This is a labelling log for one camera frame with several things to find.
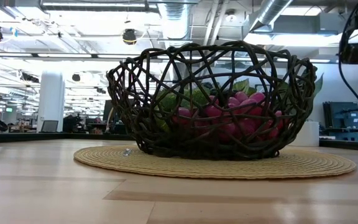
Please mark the dark woven wicker basket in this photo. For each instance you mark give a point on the dark woven wicker basket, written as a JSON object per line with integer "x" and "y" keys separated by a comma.
{"x": 204, "y": 154}

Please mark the round straw placemat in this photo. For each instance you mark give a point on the round straw placemat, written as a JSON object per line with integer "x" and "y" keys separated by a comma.
{"x": 182, "y": 168}

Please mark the small clear plastic piece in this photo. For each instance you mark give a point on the small clear plastic piece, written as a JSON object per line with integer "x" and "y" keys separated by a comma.
{"x": 126, "y": 152}

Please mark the dark monitor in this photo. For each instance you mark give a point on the dark monitor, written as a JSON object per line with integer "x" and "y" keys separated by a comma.
{"x": 107, "y": 112}

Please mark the white column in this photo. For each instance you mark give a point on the white column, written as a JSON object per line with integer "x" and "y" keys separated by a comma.
{"x": 51, "y": 101}

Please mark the grey monitor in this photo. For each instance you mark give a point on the grey monitor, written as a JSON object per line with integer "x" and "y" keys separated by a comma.
{"x": 49, "y": 126}

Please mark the blue equipment rack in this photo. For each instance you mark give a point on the blue equipment rack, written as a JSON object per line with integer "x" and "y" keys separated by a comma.
{"x": 343, "y": 119}

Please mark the round silver ventilation duct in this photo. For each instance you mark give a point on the round silver ventilation duct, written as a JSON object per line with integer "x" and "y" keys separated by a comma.
{"x": 270, "y": 14}

